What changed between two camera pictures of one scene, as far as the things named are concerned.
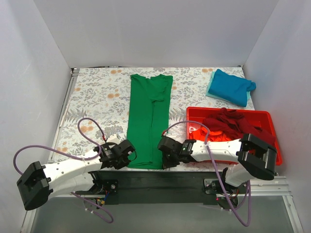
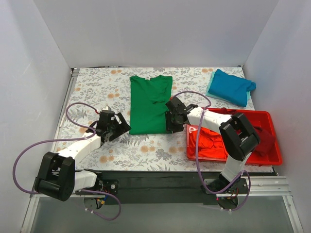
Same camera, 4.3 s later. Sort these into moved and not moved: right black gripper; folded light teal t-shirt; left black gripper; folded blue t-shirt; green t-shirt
Moved: left black gripper; green t-shirt; right black gripper
Not moved: folded blue t-shirt; folded light teal t-shirt
